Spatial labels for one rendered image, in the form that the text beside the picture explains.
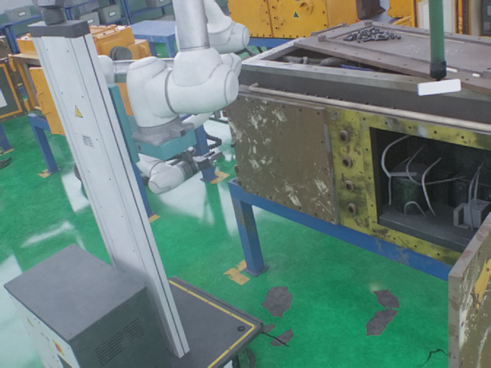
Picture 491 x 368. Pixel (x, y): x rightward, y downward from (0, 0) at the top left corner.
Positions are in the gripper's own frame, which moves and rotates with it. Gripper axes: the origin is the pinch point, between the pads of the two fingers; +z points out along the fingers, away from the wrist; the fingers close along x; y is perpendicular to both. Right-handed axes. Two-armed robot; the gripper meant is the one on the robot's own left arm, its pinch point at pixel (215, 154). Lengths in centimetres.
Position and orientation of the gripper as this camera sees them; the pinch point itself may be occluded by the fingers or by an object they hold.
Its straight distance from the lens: 266.5
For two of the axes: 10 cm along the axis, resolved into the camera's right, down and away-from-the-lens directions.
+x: 6.1, 0.7, -7.9
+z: 7.3, -4.2, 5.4
